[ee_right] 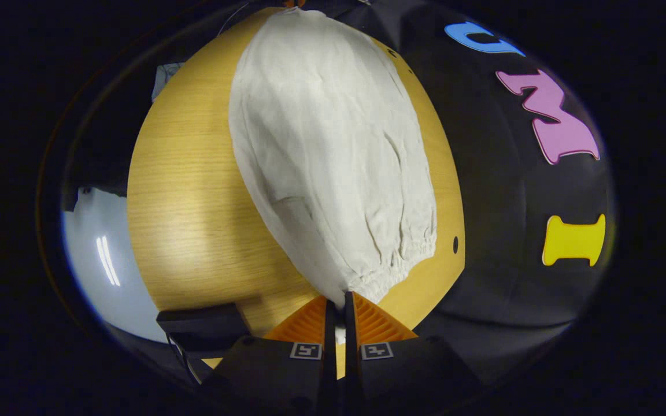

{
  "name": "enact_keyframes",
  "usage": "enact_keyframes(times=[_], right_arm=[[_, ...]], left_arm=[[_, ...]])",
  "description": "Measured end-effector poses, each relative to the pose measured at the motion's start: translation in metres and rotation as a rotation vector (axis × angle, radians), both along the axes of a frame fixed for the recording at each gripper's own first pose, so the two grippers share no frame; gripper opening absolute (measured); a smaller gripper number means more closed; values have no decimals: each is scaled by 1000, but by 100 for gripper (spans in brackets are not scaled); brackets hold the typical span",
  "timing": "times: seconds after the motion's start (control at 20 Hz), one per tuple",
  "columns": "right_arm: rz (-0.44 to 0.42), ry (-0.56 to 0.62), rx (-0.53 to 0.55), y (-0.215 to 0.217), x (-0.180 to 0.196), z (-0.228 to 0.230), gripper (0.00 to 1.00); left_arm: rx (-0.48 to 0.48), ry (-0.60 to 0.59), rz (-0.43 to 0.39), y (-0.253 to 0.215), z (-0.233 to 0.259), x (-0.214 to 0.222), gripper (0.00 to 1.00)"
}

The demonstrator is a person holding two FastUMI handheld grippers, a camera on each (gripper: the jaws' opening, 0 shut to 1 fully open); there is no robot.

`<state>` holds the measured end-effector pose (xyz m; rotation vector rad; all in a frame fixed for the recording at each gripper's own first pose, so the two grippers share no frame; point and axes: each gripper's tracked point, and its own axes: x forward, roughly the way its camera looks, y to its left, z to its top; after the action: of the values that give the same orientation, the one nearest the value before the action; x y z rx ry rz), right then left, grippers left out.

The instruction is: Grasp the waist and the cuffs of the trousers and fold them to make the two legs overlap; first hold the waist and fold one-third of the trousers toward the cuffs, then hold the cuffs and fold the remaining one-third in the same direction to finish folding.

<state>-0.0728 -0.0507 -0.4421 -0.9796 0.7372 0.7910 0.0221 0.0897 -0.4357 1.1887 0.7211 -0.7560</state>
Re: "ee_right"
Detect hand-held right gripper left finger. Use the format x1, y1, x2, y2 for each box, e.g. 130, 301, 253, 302
197, 296, 338, 415

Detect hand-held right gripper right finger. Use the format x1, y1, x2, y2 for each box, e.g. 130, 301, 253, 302
343, 291, 484, 415

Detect white jeans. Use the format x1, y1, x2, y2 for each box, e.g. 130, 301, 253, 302
228, 7, 439, 347

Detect black backdrop cloth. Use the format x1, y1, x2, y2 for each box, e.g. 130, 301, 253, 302
333, 0, 618, 385

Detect pale grey object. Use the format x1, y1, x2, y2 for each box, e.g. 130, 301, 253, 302
151, 62, 187, 102

